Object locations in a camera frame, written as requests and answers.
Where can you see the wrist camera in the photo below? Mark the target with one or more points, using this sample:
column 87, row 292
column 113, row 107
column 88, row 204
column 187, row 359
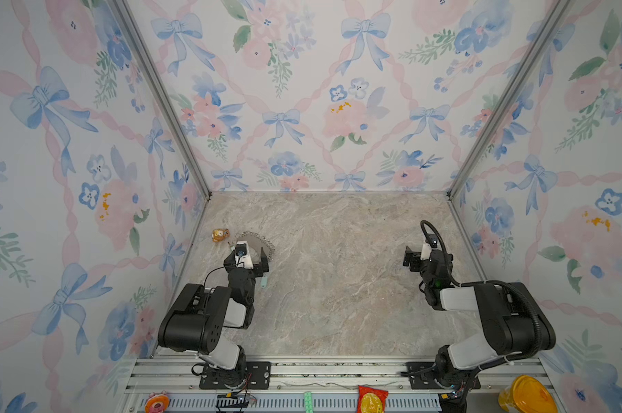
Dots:
column 242, row 255
column 429, row 246

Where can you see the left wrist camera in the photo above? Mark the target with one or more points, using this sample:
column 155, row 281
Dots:
column 242, row 255

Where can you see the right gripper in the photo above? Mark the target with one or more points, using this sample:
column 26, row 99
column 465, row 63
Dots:
column 414, row 259

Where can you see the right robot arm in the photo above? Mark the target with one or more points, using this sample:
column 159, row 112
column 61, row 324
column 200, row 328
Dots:
column 513, row 327

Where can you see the green toy brick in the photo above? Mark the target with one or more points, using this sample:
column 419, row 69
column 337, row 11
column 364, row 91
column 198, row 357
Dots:
column 308, row 402

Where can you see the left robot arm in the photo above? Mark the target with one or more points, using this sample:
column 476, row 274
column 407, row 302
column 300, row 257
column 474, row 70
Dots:
column 196, row 320

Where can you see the pink orange round toy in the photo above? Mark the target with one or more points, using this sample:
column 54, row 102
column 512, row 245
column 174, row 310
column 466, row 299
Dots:
column 157, row 402

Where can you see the red yellow snack packet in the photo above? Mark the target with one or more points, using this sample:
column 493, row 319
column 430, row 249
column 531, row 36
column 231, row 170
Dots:
column 371, row 400

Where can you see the yellow lidded container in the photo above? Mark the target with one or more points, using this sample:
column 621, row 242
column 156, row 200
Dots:
column 526, row 395

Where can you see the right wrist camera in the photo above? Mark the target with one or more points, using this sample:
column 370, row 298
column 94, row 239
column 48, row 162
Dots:
column 429, row 246

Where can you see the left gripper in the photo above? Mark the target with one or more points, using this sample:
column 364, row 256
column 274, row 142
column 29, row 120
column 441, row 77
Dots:
column 254, row 268

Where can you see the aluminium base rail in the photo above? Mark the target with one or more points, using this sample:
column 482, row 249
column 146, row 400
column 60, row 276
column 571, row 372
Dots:
column 332, row 382

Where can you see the small brown bear toy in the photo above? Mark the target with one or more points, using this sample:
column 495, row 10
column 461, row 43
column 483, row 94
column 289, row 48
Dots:
column 219, row 235

